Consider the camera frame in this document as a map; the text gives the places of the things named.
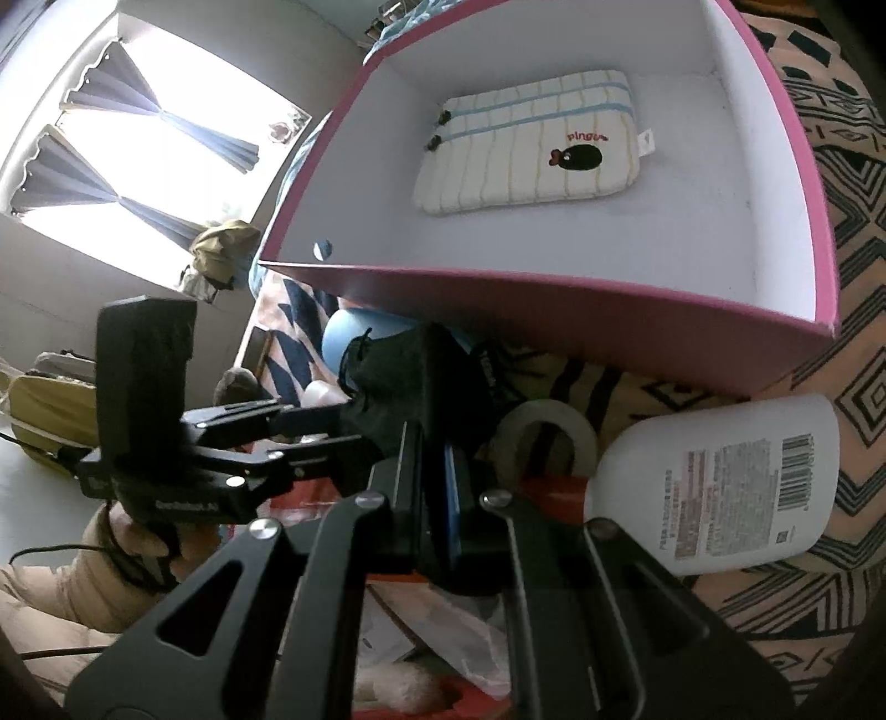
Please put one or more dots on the wall sticker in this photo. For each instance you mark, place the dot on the wall sticker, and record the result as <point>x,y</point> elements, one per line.
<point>279,131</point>

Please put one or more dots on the olive green clothing pile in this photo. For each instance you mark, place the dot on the olive green clothing pile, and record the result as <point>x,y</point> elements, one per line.
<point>221,253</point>

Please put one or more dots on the yellow bag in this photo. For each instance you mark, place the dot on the yellow bag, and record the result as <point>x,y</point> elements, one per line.
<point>41,408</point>

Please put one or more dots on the light blue rounded case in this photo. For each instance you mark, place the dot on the light blue rounded case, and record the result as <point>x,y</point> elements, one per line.
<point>346,339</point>

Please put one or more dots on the red plastic bag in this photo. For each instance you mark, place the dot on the red plastic bag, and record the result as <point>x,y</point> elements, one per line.
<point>554,488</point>

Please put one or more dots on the grey plush toy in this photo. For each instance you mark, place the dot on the grey plush toy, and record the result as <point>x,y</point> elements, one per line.
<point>235,384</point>

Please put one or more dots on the person's left forearm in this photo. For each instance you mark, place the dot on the person's left forearm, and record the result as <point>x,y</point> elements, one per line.
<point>55,595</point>

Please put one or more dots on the clear tape roll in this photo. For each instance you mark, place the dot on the clear tape roll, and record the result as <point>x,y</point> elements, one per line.
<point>512,429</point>

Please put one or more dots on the striped white zip pouch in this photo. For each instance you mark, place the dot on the striped white zip pouch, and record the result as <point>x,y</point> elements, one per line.
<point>526,152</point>

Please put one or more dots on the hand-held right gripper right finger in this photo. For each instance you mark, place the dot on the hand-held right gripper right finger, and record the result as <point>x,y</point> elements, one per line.
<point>457,505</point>

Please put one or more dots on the person's left hand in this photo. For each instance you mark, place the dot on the person's left hand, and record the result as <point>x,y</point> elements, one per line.
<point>138,536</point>

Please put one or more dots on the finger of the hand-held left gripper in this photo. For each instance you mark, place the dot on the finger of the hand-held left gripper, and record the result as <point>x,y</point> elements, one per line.
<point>304,460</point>
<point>277,415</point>

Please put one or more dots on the white plush toy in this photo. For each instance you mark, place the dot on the white plush toy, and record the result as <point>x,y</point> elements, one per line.
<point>398,689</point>

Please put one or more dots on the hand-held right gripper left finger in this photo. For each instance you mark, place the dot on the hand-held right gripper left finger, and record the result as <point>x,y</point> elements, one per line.
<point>415,498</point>

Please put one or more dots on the grey-blue tied curtain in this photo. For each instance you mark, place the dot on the grey-blue tied curtain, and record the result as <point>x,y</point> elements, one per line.
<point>104,187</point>
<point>173,114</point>

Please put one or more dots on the black cloth mask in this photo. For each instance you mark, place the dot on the black cloth mask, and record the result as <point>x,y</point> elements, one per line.
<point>408,377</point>

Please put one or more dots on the clear plastic bag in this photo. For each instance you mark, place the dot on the clear plastic bag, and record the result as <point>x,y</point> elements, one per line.
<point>443,630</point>

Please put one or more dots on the white plastic bottle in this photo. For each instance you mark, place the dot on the white plastic bottle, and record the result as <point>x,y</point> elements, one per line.
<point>727,478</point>

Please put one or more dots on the peach geometric patterned blanket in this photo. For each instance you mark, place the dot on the peach geometric patterned blanket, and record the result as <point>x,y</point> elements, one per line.
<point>851,311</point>

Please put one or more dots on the pink cardboard box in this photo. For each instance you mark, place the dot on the pink cardboard box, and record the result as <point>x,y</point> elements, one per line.
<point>554,277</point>

